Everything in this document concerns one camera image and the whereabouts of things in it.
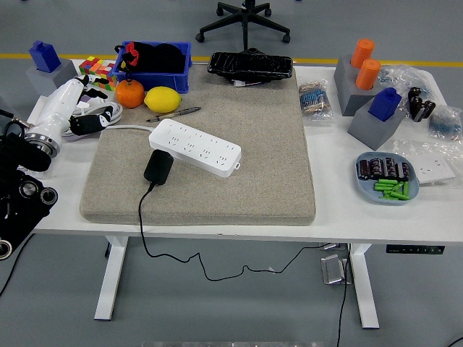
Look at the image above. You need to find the clear bag of resistors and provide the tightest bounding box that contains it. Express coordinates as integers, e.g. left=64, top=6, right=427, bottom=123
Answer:
left=298, top=79, right=336, bottom=122

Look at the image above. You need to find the black silver pen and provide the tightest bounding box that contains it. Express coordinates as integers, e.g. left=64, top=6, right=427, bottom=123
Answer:
left=145, top=106, right=202, bottom=123

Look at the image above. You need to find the crumpled clear plastic bag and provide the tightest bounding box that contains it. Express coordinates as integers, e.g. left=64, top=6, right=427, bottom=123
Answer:
left=378, top=64, right=435, bottom=106

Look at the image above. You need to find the orange fruit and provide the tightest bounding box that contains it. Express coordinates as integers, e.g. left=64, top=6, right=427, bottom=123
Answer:
left=115, top=80, right=145, bottom=109

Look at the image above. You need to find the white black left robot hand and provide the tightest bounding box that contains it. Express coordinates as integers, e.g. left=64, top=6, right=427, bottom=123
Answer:
left=24, top=74, right=114, bottom=137

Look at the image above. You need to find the yellow lemon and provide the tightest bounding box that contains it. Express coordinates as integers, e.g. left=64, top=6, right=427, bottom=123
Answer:
left=143, top=86, right=182, bottom=113

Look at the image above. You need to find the blue plastic bin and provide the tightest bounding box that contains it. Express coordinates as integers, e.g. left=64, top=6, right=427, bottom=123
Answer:
left=110, top=40, right=193, bottom=94

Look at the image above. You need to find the clear bag of blue parts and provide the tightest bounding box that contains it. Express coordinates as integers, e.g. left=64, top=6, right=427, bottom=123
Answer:
left=428, top=106, right=463, bottom=142

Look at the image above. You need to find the black office chair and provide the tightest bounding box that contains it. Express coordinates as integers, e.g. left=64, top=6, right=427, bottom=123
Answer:
left=195, top=0, right=292, bottom=51

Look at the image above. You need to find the grey two-hole block holder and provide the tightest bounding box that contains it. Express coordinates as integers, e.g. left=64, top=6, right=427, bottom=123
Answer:
left=333, top=53, right=384, bottom=117

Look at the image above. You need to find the colourful puzzle cube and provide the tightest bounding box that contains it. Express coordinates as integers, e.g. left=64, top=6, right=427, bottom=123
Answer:
left=78, top=56, right=119, bottom=90

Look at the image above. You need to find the black table control panel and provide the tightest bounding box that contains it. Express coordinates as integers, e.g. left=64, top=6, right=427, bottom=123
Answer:
left=386, top=244, right=446, bottom=255

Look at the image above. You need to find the grey-brown mat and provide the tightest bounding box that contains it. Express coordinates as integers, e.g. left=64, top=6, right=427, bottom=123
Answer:
left=79, top=66, right=317, bottom=227

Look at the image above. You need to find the black plug adapter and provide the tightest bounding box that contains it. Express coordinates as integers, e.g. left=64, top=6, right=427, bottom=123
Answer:
left=143, top=149, right=175, bottom=186

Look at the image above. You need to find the silver metal pedal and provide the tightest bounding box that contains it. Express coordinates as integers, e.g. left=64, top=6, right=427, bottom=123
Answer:
left=320, top=254, right=354, bottom=286

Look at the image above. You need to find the black plastic tray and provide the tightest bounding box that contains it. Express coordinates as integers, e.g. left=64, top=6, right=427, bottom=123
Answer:
left=207, top=46, right=294, bottom=81

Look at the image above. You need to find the white wall socket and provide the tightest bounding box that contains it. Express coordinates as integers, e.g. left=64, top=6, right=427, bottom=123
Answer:
left=415, top=157, right=456, bottom=184

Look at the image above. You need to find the thin black plug cord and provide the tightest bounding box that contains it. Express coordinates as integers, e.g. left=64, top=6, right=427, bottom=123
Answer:
left=138, top=182, right=330, bottom=282

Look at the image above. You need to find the blue-grey plate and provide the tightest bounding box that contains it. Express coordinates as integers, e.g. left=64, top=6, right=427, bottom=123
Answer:
left=354, top=151, right=420, bottom=206

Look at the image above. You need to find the black floor cable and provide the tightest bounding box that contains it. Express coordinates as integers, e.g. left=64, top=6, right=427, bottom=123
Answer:
left=336, top=245, right=354, bottom=347
left=0, top=233, right=37, bottom=297

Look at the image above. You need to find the orange cylinder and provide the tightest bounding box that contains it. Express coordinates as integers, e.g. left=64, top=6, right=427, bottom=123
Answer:
left=354, top=58, right=382, bottom=91
left=350, top=38, right=375, bottom=69

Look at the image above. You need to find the white table leg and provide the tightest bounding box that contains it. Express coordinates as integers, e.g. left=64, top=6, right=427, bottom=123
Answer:
left=349, top=242, right=381, bottom=330
left=94, top=234, right=129, bottom=321

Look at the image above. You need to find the clear socket bag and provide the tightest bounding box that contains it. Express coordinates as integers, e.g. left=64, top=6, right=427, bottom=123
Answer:
left=392, top=139, right=463, bottom=189

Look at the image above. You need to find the blue bottle-shaped block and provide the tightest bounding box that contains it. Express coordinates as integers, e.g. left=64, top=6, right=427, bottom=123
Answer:
left=368, top=87, right=403, bottom=122
left=28, top=40, right=61, bottom=73

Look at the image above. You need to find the white power strip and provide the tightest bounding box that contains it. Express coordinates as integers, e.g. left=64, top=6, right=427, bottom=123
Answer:
left=148, top=118, right=242, bottom=179

